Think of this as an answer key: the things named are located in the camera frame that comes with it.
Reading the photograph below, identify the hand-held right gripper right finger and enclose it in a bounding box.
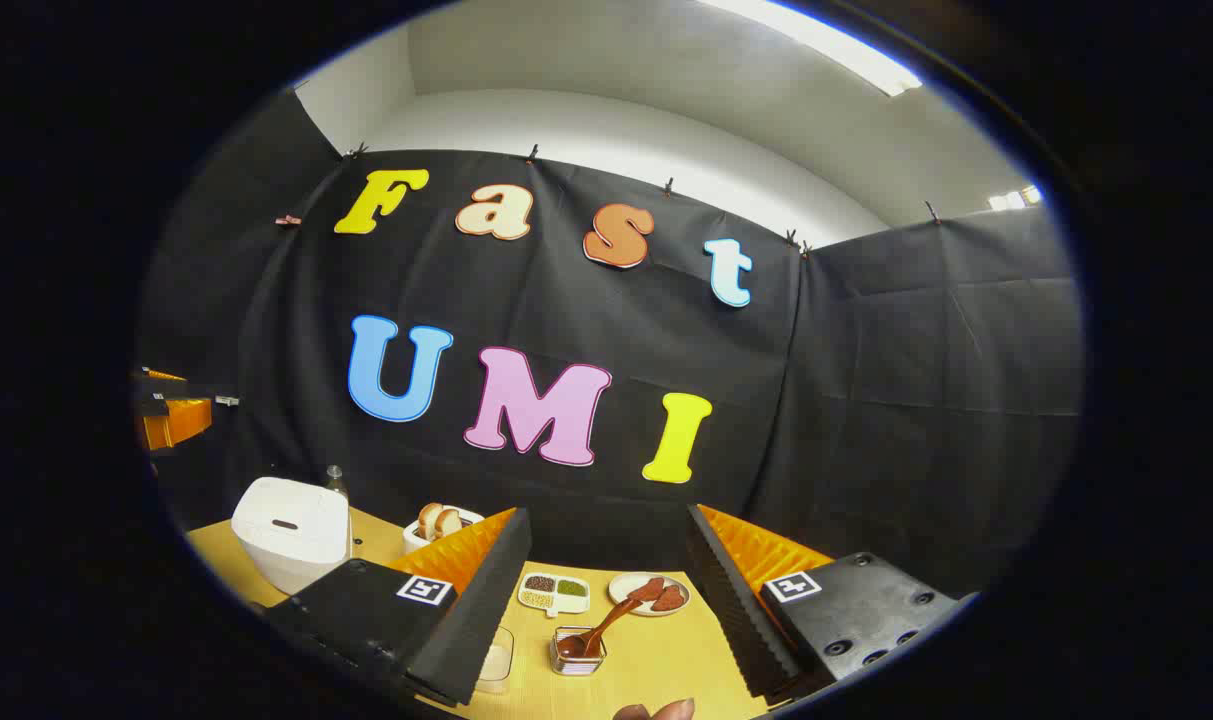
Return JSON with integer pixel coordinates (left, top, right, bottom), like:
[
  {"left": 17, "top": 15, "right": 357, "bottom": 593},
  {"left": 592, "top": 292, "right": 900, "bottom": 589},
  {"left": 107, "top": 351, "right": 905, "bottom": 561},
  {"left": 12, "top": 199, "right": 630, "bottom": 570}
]
[{"left": 688, "top": 504, "right": 977, "bottom": 701}]

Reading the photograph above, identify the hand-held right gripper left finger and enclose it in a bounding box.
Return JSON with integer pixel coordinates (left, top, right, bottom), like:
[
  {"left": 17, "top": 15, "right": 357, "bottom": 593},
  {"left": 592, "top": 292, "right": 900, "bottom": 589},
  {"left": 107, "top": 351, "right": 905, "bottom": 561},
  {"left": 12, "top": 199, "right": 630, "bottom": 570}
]
[{"left": 266, "top": 507, "right": 533, "bottom": 708}]

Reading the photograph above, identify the clear wire chopstick holder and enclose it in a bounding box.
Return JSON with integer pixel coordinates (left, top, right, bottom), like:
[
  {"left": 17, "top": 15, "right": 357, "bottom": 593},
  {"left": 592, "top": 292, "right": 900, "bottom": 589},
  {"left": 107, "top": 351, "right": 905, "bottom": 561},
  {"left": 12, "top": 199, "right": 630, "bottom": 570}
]
[{"left": 550, "top": 626, "right": 608, "bottom": 677}]

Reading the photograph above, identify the brown wooden spoon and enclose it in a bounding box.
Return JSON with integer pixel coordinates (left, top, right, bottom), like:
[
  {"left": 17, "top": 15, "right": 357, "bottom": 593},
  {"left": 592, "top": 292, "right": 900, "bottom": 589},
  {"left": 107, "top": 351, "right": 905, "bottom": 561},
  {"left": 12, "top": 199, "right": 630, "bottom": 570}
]
[{"left": 556, "top": 590, "right": 657, "bottom": 661}]

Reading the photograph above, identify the white rice cooker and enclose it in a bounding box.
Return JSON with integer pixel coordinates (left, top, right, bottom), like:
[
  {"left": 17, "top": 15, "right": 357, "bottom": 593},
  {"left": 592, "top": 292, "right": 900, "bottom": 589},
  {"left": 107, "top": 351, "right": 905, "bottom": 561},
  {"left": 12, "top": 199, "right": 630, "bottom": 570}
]
[{"left": 231, "top": 477, "right": 354, "bottom": 596}]

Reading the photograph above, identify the clear plastic container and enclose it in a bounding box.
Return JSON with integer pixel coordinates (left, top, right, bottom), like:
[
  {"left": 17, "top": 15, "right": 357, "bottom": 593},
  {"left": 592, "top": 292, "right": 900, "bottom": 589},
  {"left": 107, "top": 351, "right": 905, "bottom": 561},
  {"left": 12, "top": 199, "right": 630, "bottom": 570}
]
[{"left": 474, "top": 625, "right": 515, "bottom": 695}]

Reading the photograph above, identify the white divided grain dish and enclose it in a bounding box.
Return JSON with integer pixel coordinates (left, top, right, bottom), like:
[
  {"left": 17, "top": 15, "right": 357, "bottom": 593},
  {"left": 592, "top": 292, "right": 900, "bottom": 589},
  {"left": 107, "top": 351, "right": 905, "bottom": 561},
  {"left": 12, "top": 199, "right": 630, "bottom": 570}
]
[{"left": 518, "top": 572, "right": 591, "bottom": 616}]

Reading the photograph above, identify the white toaster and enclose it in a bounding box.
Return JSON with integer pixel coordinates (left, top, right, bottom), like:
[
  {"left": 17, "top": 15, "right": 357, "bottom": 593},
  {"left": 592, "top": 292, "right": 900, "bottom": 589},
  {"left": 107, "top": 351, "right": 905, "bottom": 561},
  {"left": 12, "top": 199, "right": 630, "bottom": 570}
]
[{"left": 403, "top": 507, "right": 487, "bottom": 554}]

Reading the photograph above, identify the round white plate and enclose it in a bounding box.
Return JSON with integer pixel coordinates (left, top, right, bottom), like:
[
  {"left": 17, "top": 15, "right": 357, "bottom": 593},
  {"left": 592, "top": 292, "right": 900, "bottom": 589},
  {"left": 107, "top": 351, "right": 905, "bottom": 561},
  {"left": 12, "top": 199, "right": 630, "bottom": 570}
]
[{"left": 608, "top": 571, "right": 690, "bottom": 617}]

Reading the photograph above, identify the black backdrop cloth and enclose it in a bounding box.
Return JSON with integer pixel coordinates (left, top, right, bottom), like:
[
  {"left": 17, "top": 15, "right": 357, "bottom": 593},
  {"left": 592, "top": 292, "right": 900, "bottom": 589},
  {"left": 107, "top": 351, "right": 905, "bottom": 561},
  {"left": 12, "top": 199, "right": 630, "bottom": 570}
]
[{"left": 136, "top": 88, "right": 1085, "bottom": 601}]

